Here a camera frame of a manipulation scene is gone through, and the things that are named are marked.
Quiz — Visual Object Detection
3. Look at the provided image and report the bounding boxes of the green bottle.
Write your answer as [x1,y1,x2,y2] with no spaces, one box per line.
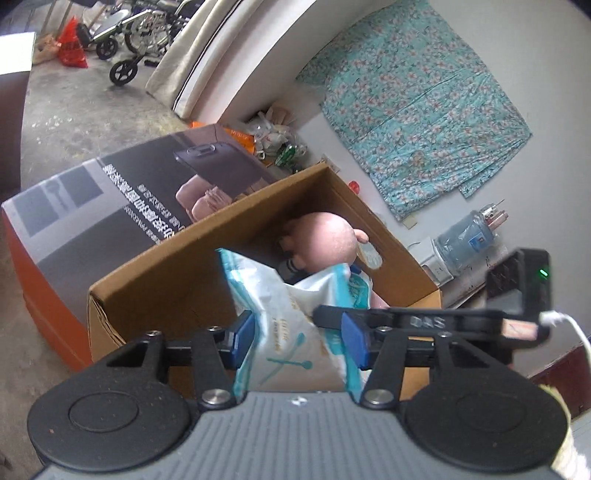
[276,144,306,168]

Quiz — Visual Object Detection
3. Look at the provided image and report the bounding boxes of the blue water jug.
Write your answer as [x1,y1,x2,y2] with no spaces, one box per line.
[433,210,500,274]

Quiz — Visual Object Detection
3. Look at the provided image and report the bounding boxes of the beige curtain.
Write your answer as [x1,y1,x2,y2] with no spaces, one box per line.
[145,0,252,117]

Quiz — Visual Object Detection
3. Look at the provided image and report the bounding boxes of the red floor plastic bag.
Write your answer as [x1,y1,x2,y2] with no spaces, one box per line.
[56,16,89,69]

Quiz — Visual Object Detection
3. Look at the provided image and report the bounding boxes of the pink plush toy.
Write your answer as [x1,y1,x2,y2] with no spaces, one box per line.
[277,211,389,311]

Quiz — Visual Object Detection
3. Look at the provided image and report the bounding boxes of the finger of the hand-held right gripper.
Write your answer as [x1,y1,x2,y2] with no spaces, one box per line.
[311,304,402,334]

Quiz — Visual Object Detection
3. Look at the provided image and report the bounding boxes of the white teal cotton swab packet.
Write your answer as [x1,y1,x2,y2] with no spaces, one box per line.
[216,248,374,402]

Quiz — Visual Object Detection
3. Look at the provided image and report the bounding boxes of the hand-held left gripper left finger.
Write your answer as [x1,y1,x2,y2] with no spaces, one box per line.
[106,310,256,411]

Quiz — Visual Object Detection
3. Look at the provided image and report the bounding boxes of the white water dispenser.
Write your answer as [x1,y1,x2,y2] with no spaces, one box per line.
[419,257,456,285]

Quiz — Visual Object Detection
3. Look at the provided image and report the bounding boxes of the grey orange printed carton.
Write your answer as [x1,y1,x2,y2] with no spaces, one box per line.
[0,124,283,373]

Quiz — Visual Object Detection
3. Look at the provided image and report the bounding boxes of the brown cardboard box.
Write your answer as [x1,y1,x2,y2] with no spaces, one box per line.
[88,164,443,401]

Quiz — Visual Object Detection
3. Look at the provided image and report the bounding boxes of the white cable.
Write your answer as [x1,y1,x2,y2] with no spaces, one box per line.
[538,311,591,366]

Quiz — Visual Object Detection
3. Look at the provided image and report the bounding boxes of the wheelchair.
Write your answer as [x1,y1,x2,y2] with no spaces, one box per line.
[76,0,205,87]

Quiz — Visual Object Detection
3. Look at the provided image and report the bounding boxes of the patterned rolled mat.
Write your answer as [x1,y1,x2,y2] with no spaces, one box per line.
[450,251,514,308]

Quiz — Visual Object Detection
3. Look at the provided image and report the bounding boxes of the orange plastic bag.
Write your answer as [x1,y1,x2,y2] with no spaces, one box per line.
[191,121,257,156]

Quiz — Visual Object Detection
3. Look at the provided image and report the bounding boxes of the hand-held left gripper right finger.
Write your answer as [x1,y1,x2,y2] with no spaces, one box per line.
[341,313,532,409]

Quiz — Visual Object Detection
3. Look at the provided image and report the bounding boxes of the pale yellow fuzzy cloth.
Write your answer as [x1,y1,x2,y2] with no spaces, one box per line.
[549,383,591,480]

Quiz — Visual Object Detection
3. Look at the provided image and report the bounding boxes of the teal floral cloth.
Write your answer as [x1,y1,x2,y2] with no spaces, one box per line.
[295,0,533,222]

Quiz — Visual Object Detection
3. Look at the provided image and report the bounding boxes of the beige bag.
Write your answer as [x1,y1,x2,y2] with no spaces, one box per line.
[37,34,61,64]

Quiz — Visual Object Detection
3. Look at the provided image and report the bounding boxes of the brown white cabinet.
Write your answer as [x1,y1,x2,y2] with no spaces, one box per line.
[0,32,37,200]

